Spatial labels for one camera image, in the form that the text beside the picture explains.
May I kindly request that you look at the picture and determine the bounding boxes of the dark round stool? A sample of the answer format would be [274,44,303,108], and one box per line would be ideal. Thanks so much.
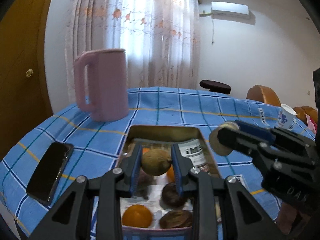
[200,80,232,95]

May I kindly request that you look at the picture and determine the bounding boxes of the blue plaid tablecloth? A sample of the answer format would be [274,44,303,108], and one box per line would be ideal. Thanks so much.
[0,86,317,240]

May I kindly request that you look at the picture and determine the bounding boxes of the brown leather sofa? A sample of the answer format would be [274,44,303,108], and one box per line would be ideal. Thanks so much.
[293,106,318,127]

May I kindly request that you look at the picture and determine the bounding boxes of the pink kettle jug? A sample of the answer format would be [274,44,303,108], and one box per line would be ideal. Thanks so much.
[73,48,129,122]

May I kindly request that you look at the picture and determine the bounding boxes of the large purple round fruit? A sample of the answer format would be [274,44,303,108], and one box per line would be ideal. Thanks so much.
[136,169,153,200]

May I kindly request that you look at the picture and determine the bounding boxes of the sheer floral curtain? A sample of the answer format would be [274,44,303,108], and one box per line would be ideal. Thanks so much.
[65,0,200,101]

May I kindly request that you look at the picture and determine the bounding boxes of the pink floral cushion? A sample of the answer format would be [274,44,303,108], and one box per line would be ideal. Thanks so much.
[305,114,317,134]

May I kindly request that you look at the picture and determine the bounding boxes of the gold pink tin box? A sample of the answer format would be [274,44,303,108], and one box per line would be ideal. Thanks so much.
[116,125,221,239]

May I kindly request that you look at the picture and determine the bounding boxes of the white blue floral cup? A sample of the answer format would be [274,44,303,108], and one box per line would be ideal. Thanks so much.
[276,103,297,131]

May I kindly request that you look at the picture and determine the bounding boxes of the orange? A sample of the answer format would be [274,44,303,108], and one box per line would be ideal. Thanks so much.
[166,165,175,183]
[121,204,153,228]

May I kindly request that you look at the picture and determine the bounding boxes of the brown kiwi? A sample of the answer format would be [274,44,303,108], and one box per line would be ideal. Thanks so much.
[159,210,193,229]
[141,148,172,176]

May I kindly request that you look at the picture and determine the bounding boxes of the brass door knob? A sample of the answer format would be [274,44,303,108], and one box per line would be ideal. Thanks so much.
[25,69,34,78]

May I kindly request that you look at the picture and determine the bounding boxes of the white air conditioner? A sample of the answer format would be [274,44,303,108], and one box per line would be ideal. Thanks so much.
[211,2,251,20]

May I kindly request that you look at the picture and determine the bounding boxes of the dark red mangosteen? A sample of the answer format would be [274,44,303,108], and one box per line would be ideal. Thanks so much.
[161,182,187,208]

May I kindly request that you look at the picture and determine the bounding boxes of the black smartphone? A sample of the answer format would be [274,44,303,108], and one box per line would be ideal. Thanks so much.
[26,142,74,205]

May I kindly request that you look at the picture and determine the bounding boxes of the cut fruit piece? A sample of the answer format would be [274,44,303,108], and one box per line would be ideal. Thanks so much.
[209,121,240,157]

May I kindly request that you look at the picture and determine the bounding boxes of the brown leather armchair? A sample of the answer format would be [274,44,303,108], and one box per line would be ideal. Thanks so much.
[246,85,281,107]

